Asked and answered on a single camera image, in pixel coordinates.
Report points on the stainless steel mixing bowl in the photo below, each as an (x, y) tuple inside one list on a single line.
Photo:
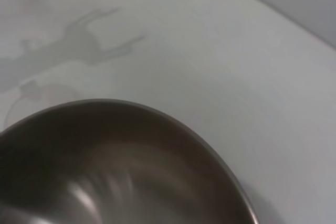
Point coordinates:
[(136, 171)]

